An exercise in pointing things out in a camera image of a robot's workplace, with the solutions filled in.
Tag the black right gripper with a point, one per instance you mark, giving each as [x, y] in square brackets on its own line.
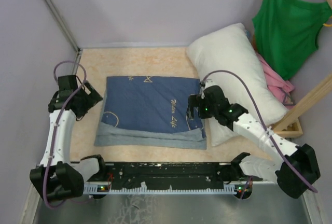
[195, 100]

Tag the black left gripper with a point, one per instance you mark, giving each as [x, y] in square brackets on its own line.
[93, 98]

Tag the grey-blue pillowcase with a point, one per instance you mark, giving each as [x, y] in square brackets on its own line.
[150, 111]

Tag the white pillow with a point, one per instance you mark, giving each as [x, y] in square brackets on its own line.
[228, 59]

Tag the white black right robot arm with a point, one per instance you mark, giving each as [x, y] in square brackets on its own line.
[294, 168]

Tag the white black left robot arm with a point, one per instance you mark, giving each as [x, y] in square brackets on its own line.
[55, 179]

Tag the pink shirt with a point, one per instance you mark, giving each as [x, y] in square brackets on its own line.
[275, 83]

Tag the green tank top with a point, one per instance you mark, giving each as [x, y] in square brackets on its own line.
[286, 33]

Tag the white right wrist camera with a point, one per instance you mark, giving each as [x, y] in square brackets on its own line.
[204, 85]

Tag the aluminium rail frame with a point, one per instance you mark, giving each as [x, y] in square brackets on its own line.
[294, 168]

